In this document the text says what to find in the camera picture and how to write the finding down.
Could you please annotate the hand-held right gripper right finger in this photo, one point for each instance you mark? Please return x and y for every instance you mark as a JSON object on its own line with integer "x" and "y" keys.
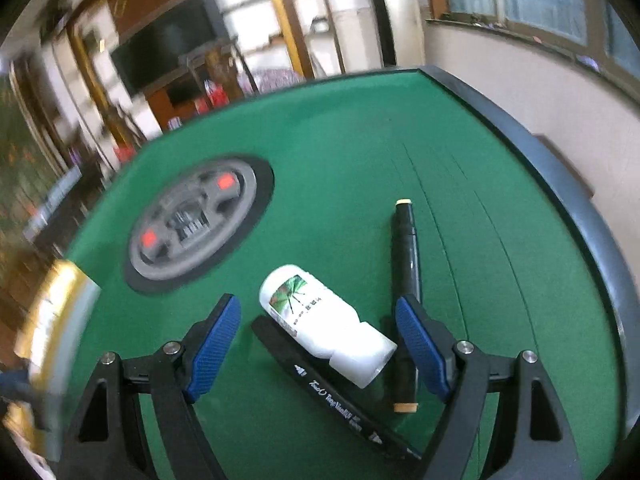
{"x": 420, "y": 350}

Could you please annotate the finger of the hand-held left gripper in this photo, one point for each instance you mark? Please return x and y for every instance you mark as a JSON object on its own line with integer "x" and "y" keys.
{"x": 20, "y": 390}

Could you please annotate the white labelled bottle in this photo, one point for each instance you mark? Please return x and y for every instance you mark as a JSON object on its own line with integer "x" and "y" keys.
{"x": 320, "y": 320}

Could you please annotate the black marker white print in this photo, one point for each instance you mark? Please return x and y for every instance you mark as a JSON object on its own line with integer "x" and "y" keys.
{"x": 325, "y": 390}

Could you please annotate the dark wooden cabinet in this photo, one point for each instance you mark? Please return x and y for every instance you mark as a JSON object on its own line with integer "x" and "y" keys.
{"x": 220, "y": 70}

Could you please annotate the black flat screen television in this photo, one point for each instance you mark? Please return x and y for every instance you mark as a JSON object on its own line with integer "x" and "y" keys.
{"x": 160, "y": 45}

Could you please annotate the yellow rimmed tray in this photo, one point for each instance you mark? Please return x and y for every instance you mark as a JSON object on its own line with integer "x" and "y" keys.
{"x": 55, "y": 310}

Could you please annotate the red plastic bag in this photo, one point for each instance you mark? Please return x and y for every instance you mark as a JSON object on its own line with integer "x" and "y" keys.
{"x": 216, "y": 95}

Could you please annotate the patterned cloth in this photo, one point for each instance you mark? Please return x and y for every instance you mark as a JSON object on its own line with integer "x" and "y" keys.
{"x": 272, "y": 80}

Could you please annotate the black marker beige caps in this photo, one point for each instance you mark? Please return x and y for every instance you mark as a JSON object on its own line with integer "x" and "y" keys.
{"x": 407, "y": 255}

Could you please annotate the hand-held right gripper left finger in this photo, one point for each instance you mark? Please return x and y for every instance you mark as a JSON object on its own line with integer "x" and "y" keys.
{"x": 215, "y": 350}

